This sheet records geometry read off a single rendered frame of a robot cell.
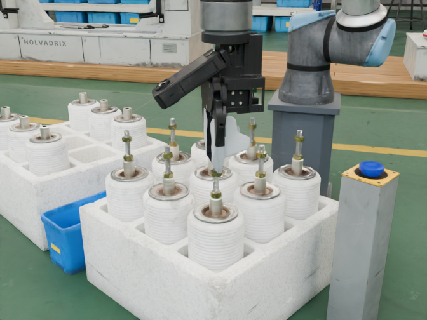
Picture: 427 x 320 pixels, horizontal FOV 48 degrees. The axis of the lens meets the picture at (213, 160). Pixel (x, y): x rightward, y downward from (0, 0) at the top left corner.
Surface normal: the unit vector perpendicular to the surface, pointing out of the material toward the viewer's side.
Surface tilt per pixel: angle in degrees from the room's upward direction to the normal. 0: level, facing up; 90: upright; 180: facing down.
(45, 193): 90
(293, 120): 90
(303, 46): 92
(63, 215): 88
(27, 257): 0
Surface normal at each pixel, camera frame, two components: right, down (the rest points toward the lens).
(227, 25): 0.05, 0.37
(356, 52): -0.52, 0.66
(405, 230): 0.00, -0.93
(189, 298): -0.69, 0.27
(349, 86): -0.26, 0.36
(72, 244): 0.70, 0.29
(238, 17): 0.42, 0.32
